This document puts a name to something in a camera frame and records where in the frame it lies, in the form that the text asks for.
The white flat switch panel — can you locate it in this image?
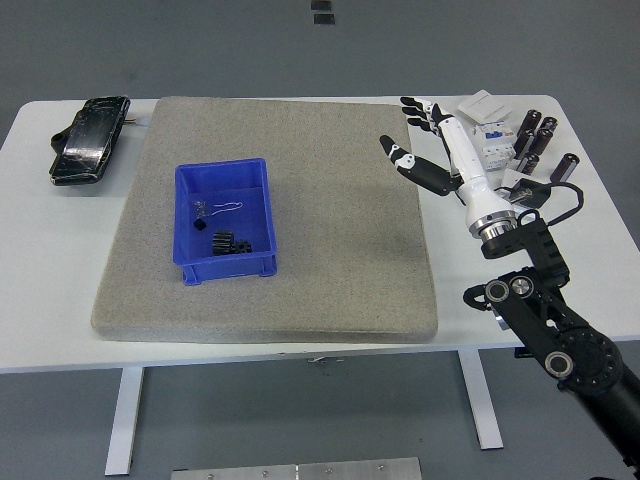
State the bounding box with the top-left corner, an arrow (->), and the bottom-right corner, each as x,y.
457,88 -> 514,124

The white table leg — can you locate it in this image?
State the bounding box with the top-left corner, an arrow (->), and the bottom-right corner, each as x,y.
457,349 -> 504,450
103,367 -> 146,476

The black power adapter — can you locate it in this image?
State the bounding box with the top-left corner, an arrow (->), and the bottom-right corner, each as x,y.
509,178 -> 553,210

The blue plastic box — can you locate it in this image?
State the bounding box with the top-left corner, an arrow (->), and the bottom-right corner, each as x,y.
172,157 -> 279,286

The grey-brown foam mat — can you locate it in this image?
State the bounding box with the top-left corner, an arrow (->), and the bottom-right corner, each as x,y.
90,95 -> 439,345

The white circuit breaker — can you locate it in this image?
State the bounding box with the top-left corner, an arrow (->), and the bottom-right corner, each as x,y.
469,119 -> 517,174

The large black gear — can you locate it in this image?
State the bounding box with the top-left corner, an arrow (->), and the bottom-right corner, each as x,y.
211,229 -> 236,256

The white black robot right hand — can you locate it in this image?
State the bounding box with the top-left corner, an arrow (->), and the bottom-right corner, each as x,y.
378,95 -> 516,229

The black wrapped battery pack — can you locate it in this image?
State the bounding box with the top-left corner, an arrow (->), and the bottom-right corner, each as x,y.
48,94 -> 133,187

